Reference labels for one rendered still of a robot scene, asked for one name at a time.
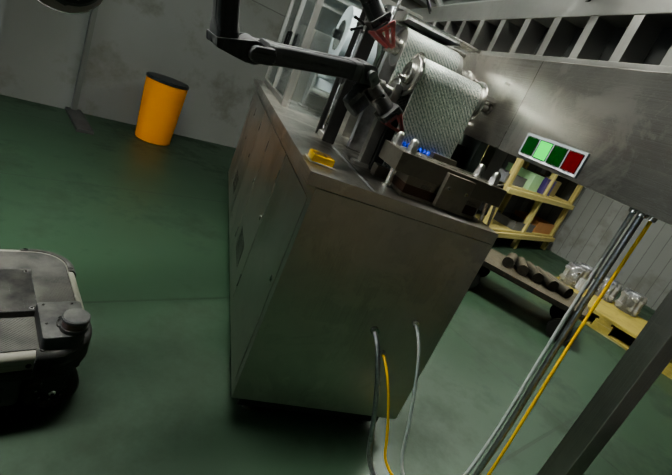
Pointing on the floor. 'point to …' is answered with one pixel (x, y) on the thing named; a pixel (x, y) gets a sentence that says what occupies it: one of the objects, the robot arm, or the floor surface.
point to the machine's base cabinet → (330, 287)
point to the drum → (160, 108)
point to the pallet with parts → (604, 313)
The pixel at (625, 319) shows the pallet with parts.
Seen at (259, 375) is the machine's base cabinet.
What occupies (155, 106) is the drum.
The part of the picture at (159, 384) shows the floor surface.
